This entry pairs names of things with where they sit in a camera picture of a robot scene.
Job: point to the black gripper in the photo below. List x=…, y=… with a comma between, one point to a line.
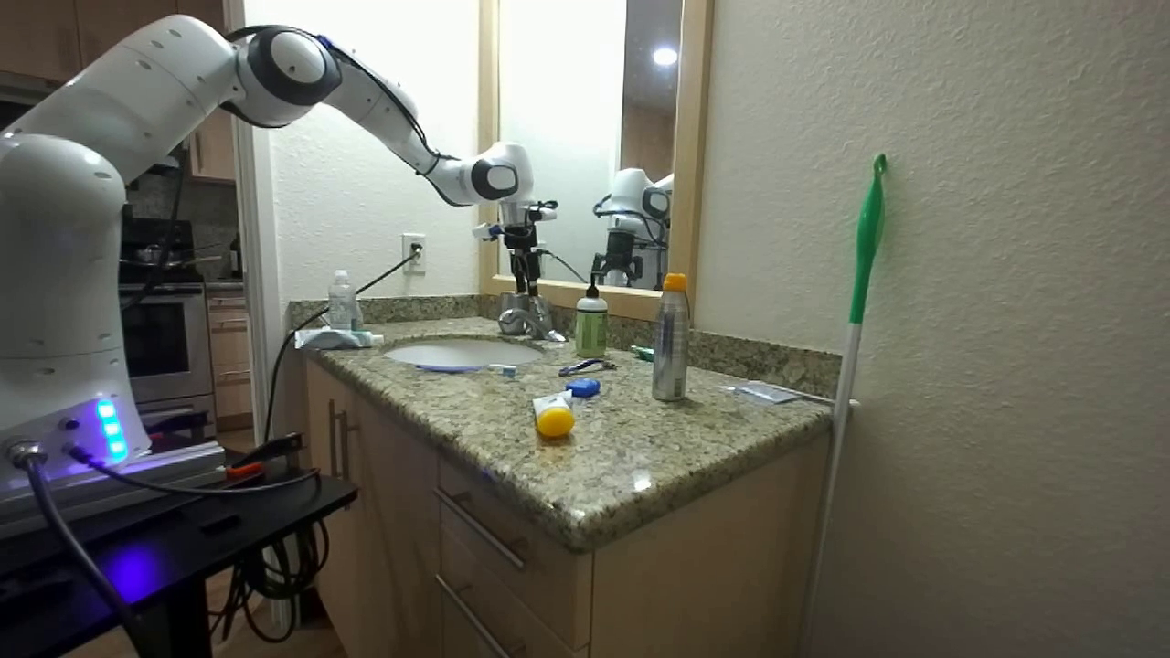
x=526, y=248

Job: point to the chrome sink faucet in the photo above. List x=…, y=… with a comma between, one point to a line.
x=529, y=318

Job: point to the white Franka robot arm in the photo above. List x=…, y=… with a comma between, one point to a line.
x=147, y=110

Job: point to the green soap bottle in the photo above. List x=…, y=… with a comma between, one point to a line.
x=589, y=322

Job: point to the white sink basin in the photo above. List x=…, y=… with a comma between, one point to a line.
x=464, y=354

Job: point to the blue pen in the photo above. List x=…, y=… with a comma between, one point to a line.
x=588, y=364

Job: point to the small blue packet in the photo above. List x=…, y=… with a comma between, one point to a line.
x=588, y=388

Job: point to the small green item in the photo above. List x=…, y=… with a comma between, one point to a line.
x=643, y=350

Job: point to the silver orange-capped spray can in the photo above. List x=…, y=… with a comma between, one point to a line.
x=671, y=332

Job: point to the wood framed mirror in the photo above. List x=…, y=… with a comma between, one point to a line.
x=588, y=131

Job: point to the clear plastic bottle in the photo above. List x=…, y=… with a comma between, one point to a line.
x=343, y=304

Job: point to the wooden vanity cabinet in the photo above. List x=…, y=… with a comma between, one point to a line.
x=515, y=550

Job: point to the clear plastic bag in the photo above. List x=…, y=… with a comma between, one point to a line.
x=770, y=391

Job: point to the orange black clamp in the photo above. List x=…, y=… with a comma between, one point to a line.
x=260, y=463

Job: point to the kitchen stove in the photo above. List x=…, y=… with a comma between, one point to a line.
x=166, y=329

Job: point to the black robot table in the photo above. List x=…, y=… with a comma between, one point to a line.
x=110, y=559

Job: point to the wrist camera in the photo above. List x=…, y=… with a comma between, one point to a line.
x=544, y=209

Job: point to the white wall outlet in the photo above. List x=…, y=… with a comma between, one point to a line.
x=415, y=248

